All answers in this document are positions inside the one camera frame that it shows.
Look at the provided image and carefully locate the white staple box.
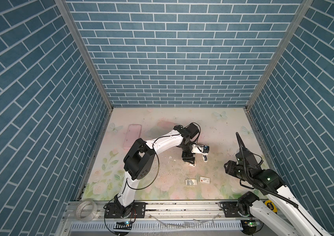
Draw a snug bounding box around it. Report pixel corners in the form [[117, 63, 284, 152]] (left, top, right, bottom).
[[200, 176, 210, 184]]

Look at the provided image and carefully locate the staple box tray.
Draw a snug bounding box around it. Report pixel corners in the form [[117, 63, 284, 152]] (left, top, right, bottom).
[[185, 179, 197, 186]]

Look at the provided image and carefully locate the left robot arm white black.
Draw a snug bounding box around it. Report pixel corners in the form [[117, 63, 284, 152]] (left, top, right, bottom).
[[114, 123, 210, 209]]

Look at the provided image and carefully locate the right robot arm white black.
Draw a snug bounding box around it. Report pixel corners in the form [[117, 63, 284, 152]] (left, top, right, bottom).
[[224, 147, 329, 236]]

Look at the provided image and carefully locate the yellow tape measure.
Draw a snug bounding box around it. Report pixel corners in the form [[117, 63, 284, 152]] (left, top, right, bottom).
[[264, 200, 278, 213]]

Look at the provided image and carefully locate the clear tape roll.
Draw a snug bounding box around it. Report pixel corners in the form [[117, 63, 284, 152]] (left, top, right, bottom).
[[75, 199, 98, 222]]

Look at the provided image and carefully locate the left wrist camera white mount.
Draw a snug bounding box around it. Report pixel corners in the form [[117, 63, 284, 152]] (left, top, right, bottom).
[[191, 144, 210, 155]]

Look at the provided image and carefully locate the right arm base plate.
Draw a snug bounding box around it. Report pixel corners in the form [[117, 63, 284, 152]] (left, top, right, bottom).
[[218, 201, 244, 218]]

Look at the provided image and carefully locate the white slotted cable duct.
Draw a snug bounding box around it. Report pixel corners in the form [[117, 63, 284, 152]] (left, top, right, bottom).
[[70, 220, 243, 233]]

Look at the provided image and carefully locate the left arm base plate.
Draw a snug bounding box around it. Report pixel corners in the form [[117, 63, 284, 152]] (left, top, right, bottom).
[[105, 202, 146, 219]]

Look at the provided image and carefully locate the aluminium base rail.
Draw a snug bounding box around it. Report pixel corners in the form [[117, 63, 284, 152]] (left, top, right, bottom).
[[63, 200, 274, 222]]

